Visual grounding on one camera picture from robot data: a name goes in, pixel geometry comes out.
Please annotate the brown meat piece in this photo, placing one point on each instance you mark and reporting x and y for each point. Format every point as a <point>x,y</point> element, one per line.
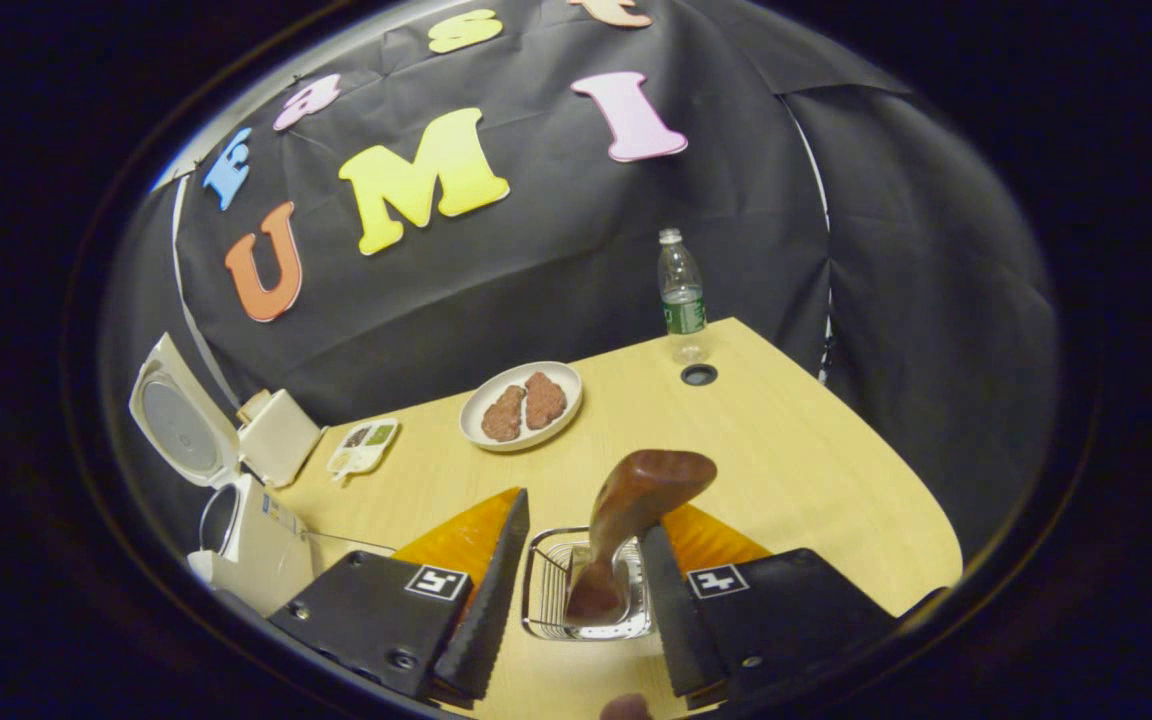
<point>504,415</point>
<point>545,400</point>

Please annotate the white rice cooker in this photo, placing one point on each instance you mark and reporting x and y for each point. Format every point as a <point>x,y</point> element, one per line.
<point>256,550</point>

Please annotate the black backdrop cloth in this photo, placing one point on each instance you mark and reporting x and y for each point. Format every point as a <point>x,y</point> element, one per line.
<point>536,250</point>

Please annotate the brown wooden spoon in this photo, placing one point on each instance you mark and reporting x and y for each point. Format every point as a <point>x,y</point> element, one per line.
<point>636,490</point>

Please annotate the white divided grain dish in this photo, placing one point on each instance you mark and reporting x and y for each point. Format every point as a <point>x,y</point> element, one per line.
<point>364,450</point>

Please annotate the white toaster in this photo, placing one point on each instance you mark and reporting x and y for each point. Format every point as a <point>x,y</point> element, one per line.
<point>281,435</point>

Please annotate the white round plate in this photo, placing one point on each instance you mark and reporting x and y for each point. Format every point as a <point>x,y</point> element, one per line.
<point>476,405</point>

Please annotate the black desk grommet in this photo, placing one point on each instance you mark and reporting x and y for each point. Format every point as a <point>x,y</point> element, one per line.
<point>699,375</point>

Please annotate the clear water bottle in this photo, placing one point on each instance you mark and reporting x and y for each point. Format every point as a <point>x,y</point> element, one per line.
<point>683,310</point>

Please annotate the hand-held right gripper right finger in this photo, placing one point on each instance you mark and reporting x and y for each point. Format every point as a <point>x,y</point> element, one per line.
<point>681,620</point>

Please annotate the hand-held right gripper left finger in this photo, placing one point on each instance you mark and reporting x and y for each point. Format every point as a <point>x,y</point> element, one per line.
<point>491,600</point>

